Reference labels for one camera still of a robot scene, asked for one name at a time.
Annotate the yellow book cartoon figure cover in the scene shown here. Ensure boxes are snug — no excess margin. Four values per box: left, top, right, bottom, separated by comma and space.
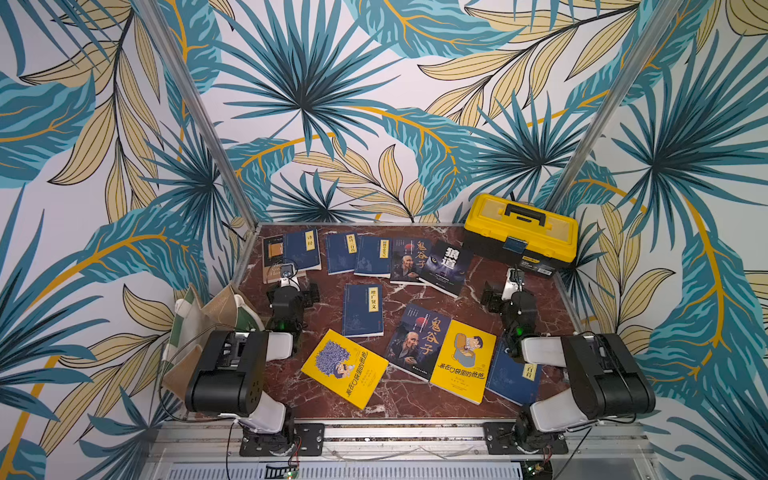
429, 320, 497, 405

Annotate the yellow book purple hedgehog cover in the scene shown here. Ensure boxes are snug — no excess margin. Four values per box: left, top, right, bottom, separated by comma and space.
301, 330, 389, 410

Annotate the green beige canvas bag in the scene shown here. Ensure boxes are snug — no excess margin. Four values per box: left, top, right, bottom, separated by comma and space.
160, 286, 264, 401

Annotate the dark book old man front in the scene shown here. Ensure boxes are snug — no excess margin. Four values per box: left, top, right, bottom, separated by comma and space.
385, 304, 451, 382

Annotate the dark book old man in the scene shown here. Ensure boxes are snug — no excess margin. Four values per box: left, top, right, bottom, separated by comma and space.
385, 304, 451, 382
389, 237, 432, 285

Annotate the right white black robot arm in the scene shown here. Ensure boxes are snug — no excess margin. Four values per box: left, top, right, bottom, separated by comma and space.
481, 278, 656, 455

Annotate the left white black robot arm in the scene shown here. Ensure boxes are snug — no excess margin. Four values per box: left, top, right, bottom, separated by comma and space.
184, 278, 320, 457

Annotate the blue book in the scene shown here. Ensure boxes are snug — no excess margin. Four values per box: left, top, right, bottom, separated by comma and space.
354, 235, 391, 278
326, 233, 358, 275
283, 229, 322, 271
486, 348, 540, 406

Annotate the brown cover book back left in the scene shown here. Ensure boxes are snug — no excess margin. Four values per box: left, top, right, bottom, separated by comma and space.
261, 234, 302, 284

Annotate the blue book front right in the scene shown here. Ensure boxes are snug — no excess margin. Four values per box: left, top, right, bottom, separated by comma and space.
486, 348, 540, 406

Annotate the blue book centre table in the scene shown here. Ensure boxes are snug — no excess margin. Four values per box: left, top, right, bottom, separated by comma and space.
342, 284, 384, 338

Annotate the blue book back middle left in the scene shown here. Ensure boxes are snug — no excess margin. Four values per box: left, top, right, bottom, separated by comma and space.
326, 233, 358, 275

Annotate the yellow black toolbox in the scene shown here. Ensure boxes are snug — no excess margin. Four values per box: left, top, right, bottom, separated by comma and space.
463, 194, 579, 277

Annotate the black wolf cover book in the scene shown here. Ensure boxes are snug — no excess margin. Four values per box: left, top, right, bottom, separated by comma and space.
419, 240, 474, 298

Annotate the blue book back middle right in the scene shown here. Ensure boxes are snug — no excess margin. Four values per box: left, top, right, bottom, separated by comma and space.
354, 235, 391, 278

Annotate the dark book old man back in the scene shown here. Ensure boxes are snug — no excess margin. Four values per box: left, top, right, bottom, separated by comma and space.
389, 237, 432, 285

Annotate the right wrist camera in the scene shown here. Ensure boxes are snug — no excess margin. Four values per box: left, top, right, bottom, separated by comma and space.
502, 267, 524, 300

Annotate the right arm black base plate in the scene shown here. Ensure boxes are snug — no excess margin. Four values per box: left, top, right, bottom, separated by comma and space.
482, 422, 569, 455

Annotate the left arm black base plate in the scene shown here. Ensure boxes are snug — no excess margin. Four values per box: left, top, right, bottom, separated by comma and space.
239, 423, 325, 457

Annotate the front aluminium rail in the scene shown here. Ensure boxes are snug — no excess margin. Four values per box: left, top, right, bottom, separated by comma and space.
140, 419, 662, 479

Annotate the right metal frame post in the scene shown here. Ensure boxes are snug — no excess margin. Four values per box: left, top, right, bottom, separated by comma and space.
545, 0, 683, 211

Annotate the metal frame post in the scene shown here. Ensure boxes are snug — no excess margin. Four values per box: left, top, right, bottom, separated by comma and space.
545, 0, 683, 211
135, 0, 258, 232

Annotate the left metal frame post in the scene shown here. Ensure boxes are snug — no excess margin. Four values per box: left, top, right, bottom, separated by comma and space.
135, 0, 258, 232

